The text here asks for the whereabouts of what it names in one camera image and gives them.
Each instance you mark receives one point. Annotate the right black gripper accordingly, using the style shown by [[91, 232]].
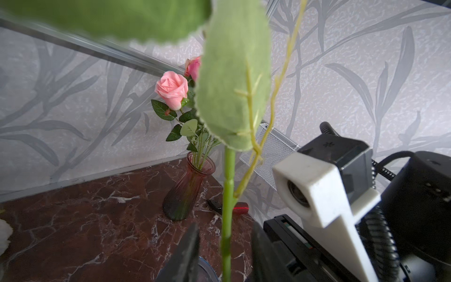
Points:
[[407, 235]]

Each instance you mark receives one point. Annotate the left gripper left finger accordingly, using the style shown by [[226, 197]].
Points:
[[183, 264]]

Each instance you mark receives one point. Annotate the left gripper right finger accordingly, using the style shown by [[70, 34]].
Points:
[[267, 265]]

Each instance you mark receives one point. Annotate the dark red glass vase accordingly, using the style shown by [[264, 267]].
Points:
[[181, 199]]

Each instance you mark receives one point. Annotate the light pink artificial rose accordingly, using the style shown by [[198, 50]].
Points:
[[177, 104]]

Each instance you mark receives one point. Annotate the large cream pink rose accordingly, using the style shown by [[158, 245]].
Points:
[[234, 89]]

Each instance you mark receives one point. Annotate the purple glass vase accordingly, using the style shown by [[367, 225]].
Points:
[[205, 272]]

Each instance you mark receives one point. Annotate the magenta artificial rose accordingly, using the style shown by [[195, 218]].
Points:
[[192, 67]]

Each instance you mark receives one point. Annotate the white artificial rose bunch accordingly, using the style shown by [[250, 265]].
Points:
[[5, 233]]

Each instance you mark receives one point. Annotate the white wire mesh basket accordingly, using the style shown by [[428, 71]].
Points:
[[276, 148]]

